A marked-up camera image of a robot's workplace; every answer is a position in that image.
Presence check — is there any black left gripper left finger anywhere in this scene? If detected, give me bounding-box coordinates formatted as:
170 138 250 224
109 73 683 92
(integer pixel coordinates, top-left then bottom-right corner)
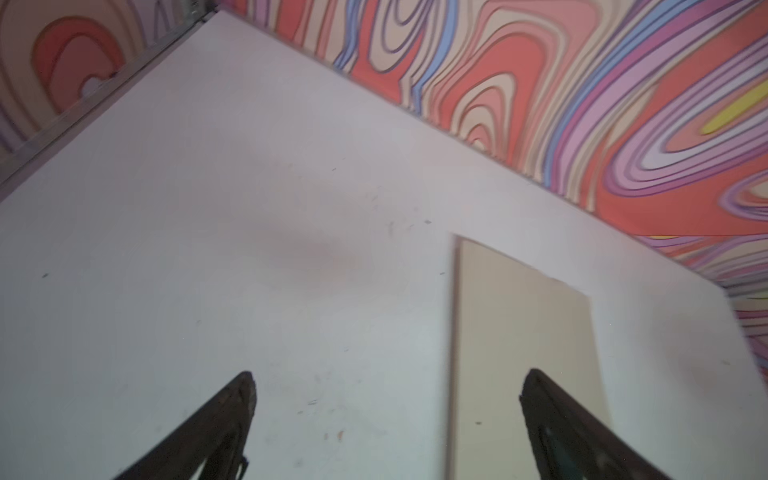
117 371 257 480

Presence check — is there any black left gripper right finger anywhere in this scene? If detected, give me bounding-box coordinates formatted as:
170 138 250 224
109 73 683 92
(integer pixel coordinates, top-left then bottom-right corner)
519 369 666 480

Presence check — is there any aluminium frame rail left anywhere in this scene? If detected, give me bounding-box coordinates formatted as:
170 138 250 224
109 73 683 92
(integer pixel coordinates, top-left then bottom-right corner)
1 1 216 197

